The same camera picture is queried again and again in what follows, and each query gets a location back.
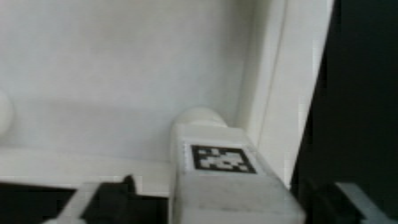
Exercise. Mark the white square tabletop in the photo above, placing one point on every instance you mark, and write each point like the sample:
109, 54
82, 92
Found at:
110, 63

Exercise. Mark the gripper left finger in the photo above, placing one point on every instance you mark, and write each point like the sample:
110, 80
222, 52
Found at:
107, 203

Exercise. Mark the white table leg with tag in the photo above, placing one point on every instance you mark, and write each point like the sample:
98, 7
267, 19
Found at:
226, 189

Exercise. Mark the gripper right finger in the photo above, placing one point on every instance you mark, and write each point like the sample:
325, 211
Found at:
338, 204

